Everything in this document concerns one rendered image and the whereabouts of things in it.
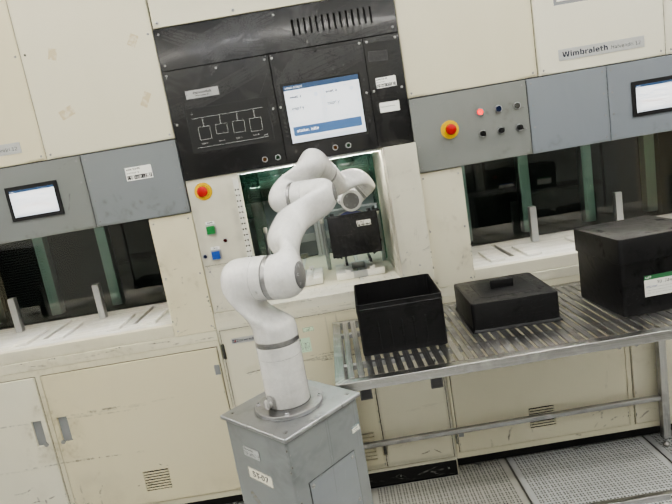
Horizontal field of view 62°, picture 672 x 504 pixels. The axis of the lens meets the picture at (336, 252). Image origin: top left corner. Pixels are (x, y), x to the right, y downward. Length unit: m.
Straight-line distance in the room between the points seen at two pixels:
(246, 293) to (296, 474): 0.47
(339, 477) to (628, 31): 1.86
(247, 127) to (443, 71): 0.76
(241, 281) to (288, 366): 0.26
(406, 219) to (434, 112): 0.41
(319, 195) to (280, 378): 0.55
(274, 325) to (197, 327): 0.87
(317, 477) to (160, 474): 1.17
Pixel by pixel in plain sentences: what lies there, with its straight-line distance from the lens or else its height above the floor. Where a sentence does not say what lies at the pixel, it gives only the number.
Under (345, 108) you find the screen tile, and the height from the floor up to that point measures 1.57.
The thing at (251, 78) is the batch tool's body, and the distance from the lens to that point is 2.16.
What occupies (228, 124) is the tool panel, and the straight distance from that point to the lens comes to 2.16.
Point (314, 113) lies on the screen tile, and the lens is 2.14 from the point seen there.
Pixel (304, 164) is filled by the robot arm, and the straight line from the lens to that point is 1.81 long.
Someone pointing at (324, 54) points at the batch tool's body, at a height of 1.77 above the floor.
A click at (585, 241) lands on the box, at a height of 0.98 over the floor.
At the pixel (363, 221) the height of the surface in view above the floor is 1.11.
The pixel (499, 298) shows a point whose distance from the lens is 1.91.
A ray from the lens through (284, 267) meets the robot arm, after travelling 1.41.
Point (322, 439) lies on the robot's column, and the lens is 1.53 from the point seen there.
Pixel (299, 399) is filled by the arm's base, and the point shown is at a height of 0.79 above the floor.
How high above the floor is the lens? 1.43
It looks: 10 degrees down
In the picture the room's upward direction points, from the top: 10 degrees counter-clockwise
